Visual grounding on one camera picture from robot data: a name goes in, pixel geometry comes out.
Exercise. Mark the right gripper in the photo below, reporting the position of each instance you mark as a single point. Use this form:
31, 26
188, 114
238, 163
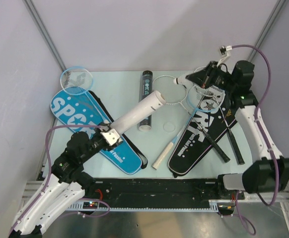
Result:
204, 78

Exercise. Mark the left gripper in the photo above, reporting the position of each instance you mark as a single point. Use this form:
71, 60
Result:
111, 147

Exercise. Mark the shuttlecock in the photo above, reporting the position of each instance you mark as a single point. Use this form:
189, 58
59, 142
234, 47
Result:
181, 80

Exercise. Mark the blue racket cover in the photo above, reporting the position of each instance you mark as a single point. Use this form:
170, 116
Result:
127, 157

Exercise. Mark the light blue racket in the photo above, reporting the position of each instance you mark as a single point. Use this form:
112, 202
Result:
184, 99
77, 79

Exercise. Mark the white shuttlecock tube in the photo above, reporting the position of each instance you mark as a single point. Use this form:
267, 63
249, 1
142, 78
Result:
142, 110

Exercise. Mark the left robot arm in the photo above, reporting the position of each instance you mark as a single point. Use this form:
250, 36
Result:
65, 183

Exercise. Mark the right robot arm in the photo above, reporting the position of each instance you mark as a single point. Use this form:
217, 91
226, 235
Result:
269, 171

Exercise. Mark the light green table mat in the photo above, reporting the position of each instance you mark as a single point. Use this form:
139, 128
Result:
119, 92

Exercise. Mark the white racket right rear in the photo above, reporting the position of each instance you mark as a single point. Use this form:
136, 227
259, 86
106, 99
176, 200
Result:
236, 148

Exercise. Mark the white racket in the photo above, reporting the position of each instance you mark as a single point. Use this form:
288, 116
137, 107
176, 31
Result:
164, 84
236, 148

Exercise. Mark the white racket centre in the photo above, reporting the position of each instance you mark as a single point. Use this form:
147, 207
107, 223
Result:
164, 84

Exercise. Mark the black racket cover gold script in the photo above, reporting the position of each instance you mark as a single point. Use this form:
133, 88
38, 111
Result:
229, 116

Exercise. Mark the black racket cover front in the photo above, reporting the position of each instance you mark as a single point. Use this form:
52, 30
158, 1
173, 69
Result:
192, 145

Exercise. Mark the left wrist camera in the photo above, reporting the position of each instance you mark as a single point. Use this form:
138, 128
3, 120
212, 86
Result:
112, 137

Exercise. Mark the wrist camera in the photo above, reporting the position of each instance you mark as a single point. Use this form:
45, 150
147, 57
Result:
225, 52
112, 137

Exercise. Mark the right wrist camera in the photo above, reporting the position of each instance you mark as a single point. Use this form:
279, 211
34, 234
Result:
225, 52

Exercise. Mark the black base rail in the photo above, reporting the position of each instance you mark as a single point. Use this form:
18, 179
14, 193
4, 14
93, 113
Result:
159, 193

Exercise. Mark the right aluminium frame post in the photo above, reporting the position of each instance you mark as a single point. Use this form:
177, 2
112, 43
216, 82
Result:
266, 30

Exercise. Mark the aluminium frame post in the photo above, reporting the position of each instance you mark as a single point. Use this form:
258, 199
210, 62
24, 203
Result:
266, 30
37, 19

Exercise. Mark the left aluminium frame post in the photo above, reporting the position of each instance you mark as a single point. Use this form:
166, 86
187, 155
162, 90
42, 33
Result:
37, 19

